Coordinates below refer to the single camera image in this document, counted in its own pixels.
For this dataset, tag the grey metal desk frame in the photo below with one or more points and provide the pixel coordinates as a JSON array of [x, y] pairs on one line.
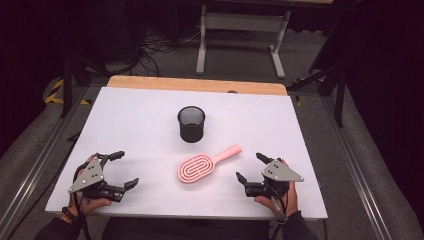
[[245, 22]]

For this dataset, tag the black metal stand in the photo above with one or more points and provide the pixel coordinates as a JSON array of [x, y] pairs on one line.
[[68, 86], [340, 96]]

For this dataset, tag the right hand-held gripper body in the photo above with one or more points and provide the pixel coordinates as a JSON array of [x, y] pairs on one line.
[[281, 173]]

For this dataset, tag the white table board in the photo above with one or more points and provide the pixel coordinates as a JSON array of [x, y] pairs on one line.
[[150, 126]]

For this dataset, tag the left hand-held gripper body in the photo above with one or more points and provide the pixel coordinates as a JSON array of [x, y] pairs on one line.
[[87, 176]]

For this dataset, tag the person's right hand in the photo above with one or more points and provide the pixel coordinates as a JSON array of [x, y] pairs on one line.
[[290, 196]]

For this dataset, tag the pink hairbrush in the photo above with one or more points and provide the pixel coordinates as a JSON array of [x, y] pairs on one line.
[[196, 166]]

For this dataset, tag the black mesh pen holder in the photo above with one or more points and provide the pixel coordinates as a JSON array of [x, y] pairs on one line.
[[191, 128]]

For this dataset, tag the yellow black hazard tape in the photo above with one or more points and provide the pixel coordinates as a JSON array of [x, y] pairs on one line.
[[298, 100], [53, 95]]

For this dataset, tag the wooden table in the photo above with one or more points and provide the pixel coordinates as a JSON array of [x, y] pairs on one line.
[[186, 84]]

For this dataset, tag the person's lap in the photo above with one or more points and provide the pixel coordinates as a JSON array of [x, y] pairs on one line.
[[186, 230]]

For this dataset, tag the person's left hand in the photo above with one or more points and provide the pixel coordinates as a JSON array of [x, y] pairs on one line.
[[91, 204]]

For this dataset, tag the aluminium floor rail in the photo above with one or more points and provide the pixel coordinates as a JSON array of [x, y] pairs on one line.
[[358, 173], [36, 166]]

